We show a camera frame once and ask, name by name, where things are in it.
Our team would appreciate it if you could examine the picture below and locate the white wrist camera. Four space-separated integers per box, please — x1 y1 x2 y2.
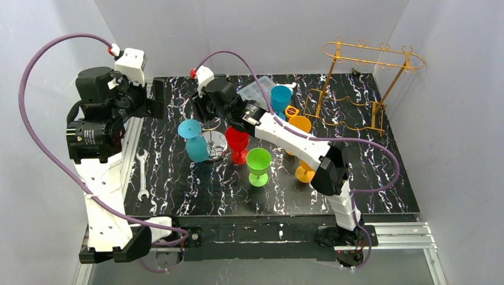
108 43 147 87
190 65 215 98

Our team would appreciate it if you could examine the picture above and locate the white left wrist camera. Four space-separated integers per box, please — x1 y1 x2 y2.
108 43 147 87

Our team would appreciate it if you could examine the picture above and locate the blue plastic goblet back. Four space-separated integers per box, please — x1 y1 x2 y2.
270 85 292 121

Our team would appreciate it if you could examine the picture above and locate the chrome spiral glass rack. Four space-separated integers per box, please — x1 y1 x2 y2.
183 112 228 162

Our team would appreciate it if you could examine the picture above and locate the white small tool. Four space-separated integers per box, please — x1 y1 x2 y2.
284 83 297 89

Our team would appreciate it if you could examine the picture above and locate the green plastic goblet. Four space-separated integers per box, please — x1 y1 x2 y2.
246 148 271 187

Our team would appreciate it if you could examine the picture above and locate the clear plastic parts box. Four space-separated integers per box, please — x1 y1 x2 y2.
237 75 277 109

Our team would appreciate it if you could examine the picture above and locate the silver open-end wrench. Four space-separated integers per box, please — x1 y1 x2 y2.
136 149 149 202

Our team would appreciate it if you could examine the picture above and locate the blue plastic goblet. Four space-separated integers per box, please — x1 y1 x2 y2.
270 85 292 121
178 119 209 162

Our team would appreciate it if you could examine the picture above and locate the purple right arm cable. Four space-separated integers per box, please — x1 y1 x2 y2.
194 50 401 270

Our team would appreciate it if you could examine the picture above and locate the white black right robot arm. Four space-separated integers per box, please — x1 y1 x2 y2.
190 77 361 231

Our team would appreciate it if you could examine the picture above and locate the orange plastic goblet near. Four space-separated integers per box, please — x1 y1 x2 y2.
295 160 315 183

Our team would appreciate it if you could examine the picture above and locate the red plastic goblet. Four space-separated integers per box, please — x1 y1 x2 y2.
225 126 249 165

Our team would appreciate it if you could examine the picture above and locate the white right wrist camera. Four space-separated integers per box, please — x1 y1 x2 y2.
190 65 215 98

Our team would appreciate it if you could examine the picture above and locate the orange plastic goblet far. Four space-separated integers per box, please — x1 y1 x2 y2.
288 116 312 134

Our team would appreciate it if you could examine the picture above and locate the yellow tape measure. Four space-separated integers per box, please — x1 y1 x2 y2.
284 105 300 120

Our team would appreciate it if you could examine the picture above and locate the orange plastic goblet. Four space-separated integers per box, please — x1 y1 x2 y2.
288 116 312 134
295 160 315 183

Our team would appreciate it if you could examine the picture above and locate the gold wire glass rack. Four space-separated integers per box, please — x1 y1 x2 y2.
301 36 426 136

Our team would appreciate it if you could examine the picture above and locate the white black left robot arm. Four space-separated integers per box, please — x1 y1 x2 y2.
66 66 168 264

